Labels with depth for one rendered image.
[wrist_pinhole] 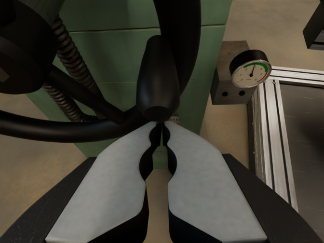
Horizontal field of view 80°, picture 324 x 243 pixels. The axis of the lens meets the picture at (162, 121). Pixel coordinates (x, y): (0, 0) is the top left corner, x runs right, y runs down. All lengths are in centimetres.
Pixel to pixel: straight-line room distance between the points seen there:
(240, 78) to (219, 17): 10
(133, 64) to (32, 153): 90
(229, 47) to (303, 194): 56
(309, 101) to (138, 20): 86
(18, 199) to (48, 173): 16
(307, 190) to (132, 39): 72
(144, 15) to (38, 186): 94
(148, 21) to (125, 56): 8
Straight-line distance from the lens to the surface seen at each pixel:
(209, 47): 39
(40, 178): 112
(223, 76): 41
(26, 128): 29
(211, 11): 35
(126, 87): 45
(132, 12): 35
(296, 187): 83
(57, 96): 31
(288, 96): 103
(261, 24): 183
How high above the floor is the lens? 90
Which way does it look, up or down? 58 degrees down
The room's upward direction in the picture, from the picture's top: 5 degrees counter-clockwise
